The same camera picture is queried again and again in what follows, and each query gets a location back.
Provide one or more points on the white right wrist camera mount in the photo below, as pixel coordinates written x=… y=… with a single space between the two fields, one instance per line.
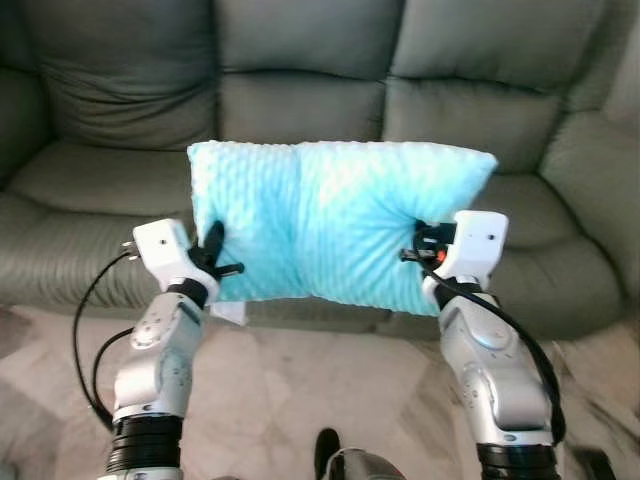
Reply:
x=475 y=245

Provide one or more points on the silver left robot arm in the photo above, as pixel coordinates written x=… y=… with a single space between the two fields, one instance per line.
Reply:
x=155 y=370

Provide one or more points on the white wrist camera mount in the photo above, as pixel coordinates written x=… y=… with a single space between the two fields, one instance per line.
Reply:
x=160 y=250
x=475 y=245

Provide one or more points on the robot right leg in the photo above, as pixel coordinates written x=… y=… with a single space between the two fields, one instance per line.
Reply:
x=360 y=468

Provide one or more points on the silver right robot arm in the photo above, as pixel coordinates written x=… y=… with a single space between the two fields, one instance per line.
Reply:
x=495 y=370

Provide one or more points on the teal dotted pillow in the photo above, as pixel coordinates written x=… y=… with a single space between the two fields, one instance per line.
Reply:
x=340 y=220

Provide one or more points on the dark green leather sofa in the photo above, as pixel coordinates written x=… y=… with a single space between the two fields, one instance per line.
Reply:
x=300 y=90

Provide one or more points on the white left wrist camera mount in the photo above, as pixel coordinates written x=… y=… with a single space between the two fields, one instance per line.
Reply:
x=160 y=250

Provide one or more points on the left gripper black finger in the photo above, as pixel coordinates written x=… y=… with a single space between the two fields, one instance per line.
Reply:
x=232 y=268
x=215 y=240

